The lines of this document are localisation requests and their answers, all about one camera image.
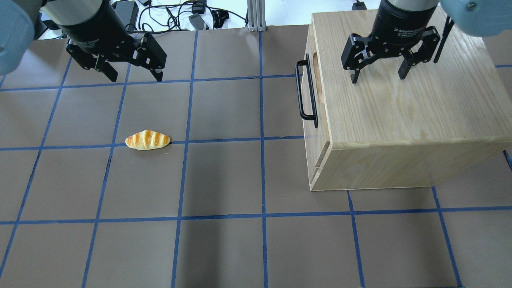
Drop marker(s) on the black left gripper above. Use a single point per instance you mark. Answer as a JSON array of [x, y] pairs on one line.
[[100, 28]]

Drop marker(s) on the toy bread loaf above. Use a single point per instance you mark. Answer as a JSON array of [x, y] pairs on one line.
[[147, 140]]

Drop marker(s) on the light wooden drawer cabinet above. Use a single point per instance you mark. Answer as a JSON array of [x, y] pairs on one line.
[[384, 132]]

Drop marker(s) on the aluminium profile post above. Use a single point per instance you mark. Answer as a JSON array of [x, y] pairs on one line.
[[256, 20]]

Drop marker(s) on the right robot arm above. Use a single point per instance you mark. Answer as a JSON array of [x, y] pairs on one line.
[[479, 18]]

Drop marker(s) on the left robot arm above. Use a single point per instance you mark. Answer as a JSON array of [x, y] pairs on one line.
[[18, 20]]

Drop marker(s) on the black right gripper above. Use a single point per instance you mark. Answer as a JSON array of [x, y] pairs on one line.
[[401, 22]]

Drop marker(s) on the black power adapter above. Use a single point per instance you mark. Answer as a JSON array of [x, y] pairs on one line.
[[127, 11]]

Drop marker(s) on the grey power brick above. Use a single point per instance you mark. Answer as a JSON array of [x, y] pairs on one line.
[[197, 22]]

